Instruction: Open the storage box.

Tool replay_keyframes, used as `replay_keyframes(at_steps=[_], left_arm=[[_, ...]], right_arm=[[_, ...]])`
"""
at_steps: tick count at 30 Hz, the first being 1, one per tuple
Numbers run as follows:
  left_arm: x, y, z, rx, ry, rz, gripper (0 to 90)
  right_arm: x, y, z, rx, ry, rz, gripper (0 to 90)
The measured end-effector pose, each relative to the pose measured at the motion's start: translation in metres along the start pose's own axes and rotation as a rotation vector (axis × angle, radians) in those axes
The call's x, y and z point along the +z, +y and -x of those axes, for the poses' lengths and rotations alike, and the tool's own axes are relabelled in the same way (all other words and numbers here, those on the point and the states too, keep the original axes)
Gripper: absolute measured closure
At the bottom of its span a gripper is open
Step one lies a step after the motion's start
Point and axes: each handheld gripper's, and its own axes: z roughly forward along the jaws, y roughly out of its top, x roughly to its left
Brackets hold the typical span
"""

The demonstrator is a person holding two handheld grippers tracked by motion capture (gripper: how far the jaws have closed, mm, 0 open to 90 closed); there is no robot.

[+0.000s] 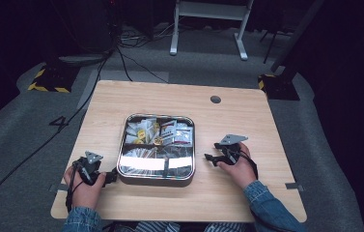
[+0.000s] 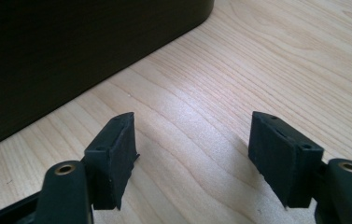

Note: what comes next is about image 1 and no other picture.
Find black yellow striped stand base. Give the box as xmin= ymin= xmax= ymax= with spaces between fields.
xmin=257 ymin=73 xmax=300 ymax=102
xmin=27 ymin=64 xmax=81 ymax=94

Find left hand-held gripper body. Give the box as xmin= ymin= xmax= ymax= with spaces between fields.
xmin=72 ymin=150 xmax=104 ymax=186

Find dark slanted stand pole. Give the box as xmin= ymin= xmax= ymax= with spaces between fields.
xmin=269 ymin=0 xmax=325 ymax=73

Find grey tape strip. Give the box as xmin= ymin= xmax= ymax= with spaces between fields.
xmin=48 ymin=183 xmax=70 ymax=193
xmin=285 ymin=182 xmax=304 ymax=191

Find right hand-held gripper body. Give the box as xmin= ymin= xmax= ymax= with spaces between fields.
xmin=219 ymin=133 xmax=249 ymax=166

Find pile of white yellow packets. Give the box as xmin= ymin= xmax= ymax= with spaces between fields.
xmin=125 ymin=118 xmax=160 ymax=145

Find white metal table frame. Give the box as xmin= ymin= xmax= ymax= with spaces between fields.
xmin=169 ymin=0 xmax=255 ymax=62

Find long black floor cable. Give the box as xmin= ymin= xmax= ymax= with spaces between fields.
xmin=0 ymin=44 xmax=121 ymax=225

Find pile of white red packets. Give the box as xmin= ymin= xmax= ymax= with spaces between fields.
xmin=159 ymin=119 xmax=194 ymax=146

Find tangle of floor cables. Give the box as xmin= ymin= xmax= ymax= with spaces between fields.
xmin=118 ymin=23 xmax=179 ymax=49

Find person's right hand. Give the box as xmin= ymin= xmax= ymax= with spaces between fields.
xmin=217 ymin=143 xmax=257 ymax=189

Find thin black floor cable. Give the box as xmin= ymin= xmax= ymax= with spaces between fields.
xmin=116 ymin=47 xmax=170 ymax=84

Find transparent box lid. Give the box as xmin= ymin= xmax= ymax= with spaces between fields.
xmin=117 ymin=113 xmax=197 ymax=181

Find left hand-held gripper cable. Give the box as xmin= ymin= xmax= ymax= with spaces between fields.
xmin=65 ymin=160 xmax=86 ymax=214

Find stack of white brown sachets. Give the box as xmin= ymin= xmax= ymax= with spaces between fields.
xmin=121 ymin=147 xmax=158 ymax=177

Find right hand-held gripper cable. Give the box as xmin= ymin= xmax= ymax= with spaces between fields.
xmin=237 ymin=149 xmax=296 ymax=232

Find brown compartment box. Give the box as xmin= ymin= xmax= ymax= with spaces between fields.
xmin=116 ymin=113 xmax=197 ymax=188

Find person's striped trousers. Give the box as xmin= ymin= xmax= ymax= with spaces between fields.
xmin=111 ymin=220 xmax=251 ymax=232

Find pile of dark packets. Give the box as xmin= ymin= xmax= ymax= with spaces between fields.
xmin=156 ymin=146 xmax=194 ymax=177

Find person's left hand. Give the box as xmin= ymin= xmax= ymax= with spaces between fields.
xmin=63 ymin=165 xmax=107 ymax=210

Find hand-held gripper cable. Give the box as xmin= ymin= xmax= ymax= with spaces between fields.
xmin=65 ymin=160 xmax=86 ymax=214
xmin=237 ymin=149 xmax=296 ymax=232

